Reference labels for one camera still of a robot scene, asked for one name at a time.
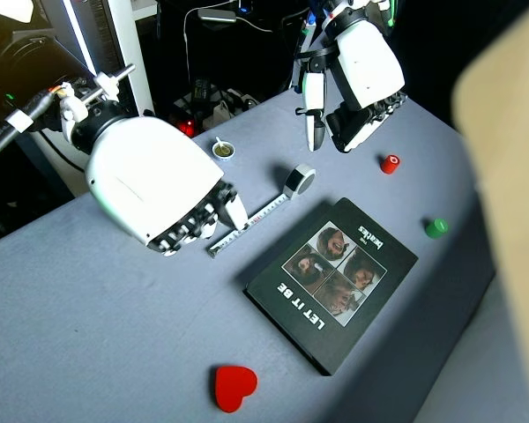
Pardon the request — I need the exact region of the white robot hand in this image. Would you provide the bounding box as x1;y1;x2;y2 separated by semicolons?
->
295;19;409;154
84;115;250;258

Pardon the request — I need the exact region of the flat grey device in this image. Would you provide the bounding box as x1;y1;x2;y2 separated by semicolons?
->
197;8;238;24

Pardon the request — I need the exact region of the grey tape measure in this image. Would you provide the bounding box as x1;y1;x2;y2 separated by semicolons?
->
205;162;317;260

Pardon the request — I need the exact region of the black power adapter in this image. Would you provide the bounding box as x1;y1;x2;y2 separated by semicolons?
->
191;77;220;106

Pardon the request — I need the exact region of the white cable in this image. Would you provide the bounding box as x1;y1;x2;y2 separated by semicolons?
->
183;0;275;83

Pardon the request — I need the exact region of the small bowl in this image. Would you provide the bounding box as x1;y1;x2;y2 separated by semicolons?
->
211;136;236;162

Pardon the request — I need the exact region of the black Beatles book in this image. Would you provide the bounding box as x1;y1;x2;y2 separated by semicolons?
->
244;197;420;377

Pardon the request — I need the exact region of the beige board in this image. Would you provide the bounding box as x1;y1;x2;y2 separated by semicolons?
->
451;0;529;423

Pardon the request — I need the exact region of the grey table cloth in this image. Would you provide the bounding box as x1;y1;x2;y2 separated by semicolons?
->
0;90;499;423

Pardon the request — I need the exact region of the power strip with plugs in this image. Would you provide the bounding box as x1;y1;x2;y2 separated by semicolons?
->
171;87;261;131

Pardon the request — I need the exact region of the green cylinder block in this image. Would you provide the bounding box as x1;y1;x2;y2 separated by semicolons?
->
424;216;450;240

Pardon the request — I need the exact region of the red heart block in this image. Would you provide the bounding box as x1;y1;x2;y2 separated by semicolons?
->
214;364;259;414

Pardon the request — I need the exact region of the red cylinder block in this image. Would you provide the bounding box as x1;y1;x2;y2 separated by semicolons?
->
379;153;401;175

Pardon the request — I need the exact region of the white metal frame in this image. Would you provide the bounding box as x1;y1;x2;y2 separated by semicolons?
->
61;0;156;120

